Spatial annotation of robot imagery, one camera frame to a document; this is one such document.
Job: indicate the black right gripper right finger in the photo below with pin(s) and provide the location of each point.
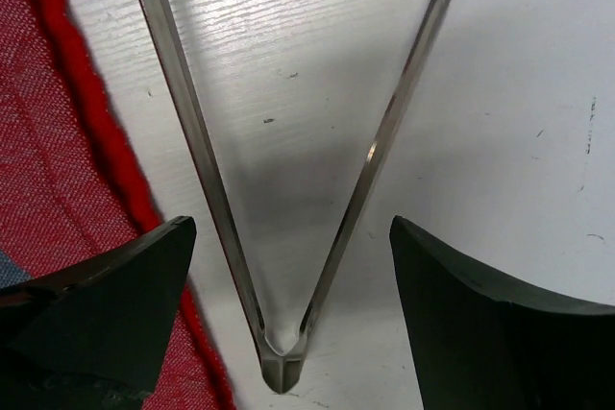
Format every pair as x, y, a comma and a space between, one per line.
482, 339

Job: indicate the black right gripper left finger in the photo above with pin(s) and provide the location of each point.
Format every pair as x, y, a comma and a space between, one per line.
94, 334

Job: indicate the metal tongs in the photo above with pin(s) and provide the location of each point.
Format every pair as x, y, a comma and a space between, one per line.
288, 109

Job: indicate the red patterned placemat cloth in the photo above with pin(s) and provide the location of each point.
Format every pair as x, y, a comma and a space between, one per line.
71, 187

